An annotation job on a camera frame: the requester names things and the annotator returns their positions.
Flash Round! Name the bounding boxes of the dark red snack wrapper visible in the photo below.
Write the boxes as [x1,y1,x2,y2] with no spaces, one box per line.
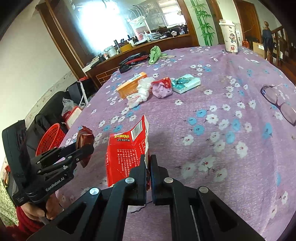
[75,126,94,168]

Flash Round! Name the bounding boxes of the red torn paper package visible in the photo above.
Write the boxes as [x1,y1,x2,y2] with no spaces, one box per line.
[105,115,149,187]

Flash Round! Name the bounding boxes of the orange medicine box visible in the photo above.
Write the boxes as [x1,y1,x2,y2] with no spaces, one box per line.
[116,72,147,99]

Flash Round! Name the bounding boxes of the teal tissue packet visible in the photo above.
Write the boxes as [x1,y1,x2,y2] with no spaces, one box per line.
[171,74,201,94]

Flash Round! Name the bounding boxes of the red pink wrapper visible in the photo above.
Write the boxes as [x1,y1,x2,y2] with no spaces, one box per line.
[152,77,173,98]

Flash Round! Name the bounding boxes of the clear plastic bag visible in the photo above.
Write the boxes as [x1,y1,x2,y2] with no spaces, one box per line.
[126,77,155,108]

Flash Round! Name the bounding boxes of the left hand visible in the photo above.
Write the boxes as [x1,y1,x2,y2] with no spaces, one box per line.
[21,194,63,221]

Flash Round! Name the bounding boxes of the red plastic basket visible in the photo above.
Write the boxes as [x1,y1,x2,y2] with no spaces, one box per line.
[35,123,66,156]

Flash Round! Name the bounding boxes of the red lidded white box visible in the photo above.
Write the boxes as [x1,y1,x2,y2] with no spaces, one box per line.
[63,106,82,129]

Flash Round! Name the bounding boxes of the purple floral tablecloth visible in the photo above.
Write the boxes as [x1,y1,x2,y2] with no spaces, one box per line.
[57,45,295,240]

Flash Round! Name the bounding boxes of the wooden counter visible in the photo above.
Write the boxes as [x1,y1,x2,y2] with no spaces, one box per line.
[85,34,200,88]

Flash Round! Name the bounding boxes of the eyeglasses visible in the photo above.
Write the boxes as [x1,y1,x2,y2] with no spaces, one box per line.
[260,85,295,126]

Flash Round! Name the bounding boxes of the black red tool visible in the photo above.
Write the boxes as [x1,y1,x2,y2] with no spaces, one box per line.
[119,52,149,73]

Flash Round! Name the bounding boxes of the green crumpled cloth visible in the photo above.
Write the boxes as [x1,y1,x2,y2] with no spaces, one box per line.
[149,46,167,65]

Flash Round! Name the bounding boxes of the white paper coffee cup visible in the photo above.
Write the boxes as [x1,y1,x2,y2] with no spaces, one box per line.
[219,20,242,54]

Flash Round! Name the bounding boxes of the black bag with rope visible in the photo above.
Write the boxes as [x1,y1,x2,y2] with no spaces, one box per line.
[66,79,98,105]

